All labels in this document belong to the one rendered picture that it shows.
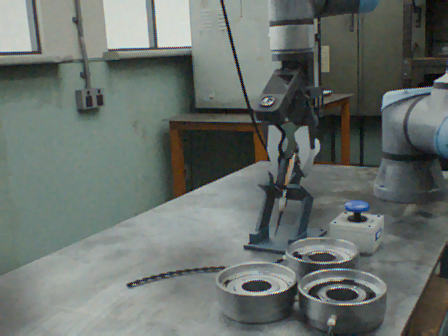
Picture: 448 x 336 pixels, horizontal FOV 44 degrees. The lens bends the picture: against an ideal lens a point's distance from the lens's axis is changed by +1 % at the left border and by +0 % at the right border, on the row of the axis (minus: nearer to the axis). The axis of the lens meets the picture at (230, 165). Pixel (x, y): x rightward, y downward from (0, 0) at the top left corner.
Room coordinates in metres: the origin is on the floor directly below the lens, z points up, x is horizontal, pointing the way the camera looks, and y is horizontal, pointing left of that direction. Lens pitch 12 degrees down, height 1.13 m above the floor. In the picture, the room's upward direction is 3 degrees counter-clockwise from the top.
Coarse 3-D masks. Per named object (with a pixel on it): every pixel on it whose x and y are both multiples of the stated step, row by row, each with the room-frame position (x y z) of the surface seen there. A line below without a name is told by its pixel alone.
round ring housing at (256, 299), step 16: (224, 272) 0.70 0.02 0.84; (240, 272) 0.72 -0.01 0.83; (256, 272) 0.72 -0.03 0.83; (272, 272) 0.71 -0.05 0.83; (288, 272) 0.69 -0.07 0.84; (224, 288) 0.64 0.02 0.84; (240, 288) 0.67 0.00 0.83; (256, 288) 0.69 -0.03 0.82; (272, 288) 0.66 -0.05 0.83; (288, 288) 0.64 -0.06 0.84; (224, 304) 0.64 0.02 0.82; (240, 304) 0.63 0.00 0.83; (256, 304) 0.62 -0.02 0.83; (272, 304) 0.62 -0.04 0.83; (288, 304) 0.63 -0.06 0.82; (240, 320) 0.63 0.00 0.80; (256, 320) 0.63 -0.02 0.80; (272, 320) 0.63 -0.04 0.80
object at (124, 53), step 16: (32, 0) 2.47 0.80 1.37; (32, 16) 2.47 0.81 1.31; (32, 32) 2.48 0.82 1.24; (32, 48) 2.48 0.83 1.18; (112, 48) 2.89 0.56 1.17; (128, 48) 3.00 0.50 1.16; (144, 48) 3.12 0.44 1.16; (160, 48) 3.24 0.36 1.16; (176, 48) 3.38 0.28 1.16; (0, 64) 2.13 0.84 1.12; (16, 64) 2.20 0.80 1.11; (32, 64) 2.27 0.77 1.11
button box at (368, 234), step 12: (348, 216) 0.89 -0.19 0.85; (372, 216) 0.89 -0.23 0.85; (336, 228) 0.86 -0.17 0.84; (348, 228) 0.85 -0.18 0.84; (360, 228) 0.84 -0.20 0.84; (372, 228) 0.83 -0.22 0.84; (348, 240) 0.85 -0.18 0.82; (360, 240) 0.84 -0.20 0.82; (372, 240) 0.83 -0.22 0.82; (360, 252) 0.84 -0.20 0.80; (372, 252) 0.83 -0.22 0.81
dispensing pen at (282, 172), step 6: (294, 150) 0.96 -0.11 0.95; (294, 156) 0.95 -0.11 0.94; (282, 162) 0.94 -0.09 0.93; (288, 162) 0.93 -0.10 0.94; (282, 168) 0.93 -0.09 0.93; (282, 174) 0.92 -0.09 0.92; (276, 180) 0.92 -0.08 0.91; (282, 180) 0.92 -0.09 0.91; (276, 186) 0.93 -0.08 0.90; (282, 186) 0.92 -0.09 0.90; (282, 192) 0.92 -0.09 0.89; (288, 192) 0.92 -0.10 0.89; (282, 198) 0.91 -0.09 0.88; (282, 204) 0.91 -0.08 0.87; (282, 210) 0.91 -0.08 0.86; (276, 228) 0.89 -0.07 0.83
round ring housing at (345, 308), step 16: (320, 272) 0.68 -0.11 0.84; (336, 272) 0.68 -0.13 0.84; (352, 272) 0.68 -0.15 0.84; (304, 288) 0.66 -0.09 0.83; (336, 288) 0.66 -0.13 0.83; (352, 288) 0.65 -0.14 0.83; (384, 288) 0.62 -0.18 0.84; (304, 304) 0.62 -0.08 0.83; (320, 304) 0.60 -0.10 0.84; (336, 304) 0.59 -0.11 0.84; (352, 304) 0.58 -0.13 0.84; (368, 304) 0.59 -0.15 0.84; (384, 304) 0.61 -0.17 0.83; (320, 320) 0.60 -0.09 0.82; (336, 320) 0.59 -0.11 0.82; (352, 320) 0.58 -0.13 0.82; (368, 320) 0.59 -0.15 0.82
